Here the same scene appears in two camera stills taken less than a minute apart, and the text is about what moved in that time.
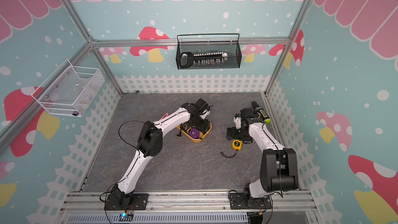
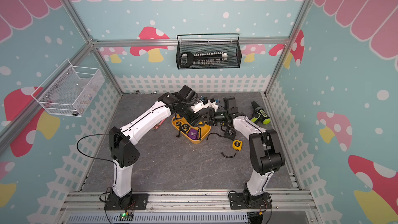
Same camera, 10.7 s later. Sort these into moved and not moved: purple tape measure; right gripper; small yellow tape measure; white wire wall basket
Moved: right gripper
Not moved: white wire wall basket; purple tape measure; small yellow tape measure
